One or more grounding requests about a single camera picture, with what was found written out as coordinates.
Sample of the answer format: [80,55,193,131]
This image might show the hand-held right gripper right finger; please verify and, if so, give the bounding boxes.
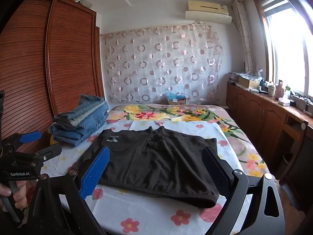
[202,146,286,235]

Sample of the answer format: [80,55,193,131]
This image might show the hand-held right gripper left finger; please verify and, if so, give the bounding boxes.
[27,146,110,235]

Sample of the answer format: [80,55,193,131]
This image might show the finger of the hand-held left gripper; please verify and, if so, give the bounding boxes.
[15,144,62,164]
[2,130,43,152]

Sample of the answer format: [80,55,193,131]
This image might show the black pants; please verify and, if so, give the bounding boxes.
[82,126,220,209]

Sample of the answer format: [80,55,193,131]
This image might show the person's left hand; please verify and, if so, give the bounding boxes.
[0,180,28,212]

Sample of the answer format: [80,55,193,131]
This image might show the blue denim jeans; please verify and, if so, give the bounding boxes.
[49,114,108,148]

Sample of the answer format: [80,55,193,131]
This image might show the pink floral quilt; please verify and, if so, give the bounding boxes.
[108,104,267,178]

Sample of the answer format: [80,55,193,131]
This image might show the faded light blue jeans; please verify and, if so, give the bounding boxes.
[54,94,109,123]

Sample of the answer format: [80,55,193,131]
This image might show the long wooden cabinet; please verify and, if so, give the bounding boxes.
[226,81,313,178]

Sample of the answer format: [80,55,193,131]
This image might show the slatted wooden wardrobe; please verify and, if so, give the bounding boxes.
[0,0,106,153]

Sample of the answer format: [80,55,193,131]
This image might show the white floral bed sheet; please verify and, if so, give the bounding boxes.
[24,119,277,235]

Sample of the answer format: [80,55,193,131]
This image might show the cardboard box with blue bags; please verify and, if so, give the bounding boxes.
[167,92,191,105]

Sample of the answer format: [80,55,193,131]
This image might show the wooden chair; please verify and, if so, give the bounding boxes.
[279,119,313,185]

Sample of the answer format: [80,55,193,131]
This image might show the open cardboard box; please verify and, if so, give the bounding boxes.
[238,76,260,90]

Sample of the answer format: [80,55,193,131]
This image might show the pink bottle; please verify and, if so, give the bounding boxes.
[276,80,285,99]

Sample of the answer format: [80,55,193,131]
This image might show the sheer circle-pattern curtain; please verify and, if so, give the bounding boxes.
[101,24,226,105]

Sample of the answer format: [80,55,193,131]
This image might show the patterned window curtain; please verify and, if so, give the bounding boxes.
[232,0,258,73]

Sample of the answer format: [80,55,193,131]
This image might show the wood-framed window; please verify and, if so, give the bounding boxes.
[253,0,313,92]

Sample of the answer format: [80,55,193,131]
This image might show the white air conditioner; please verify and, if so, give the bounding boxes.
[185,0,232,25]

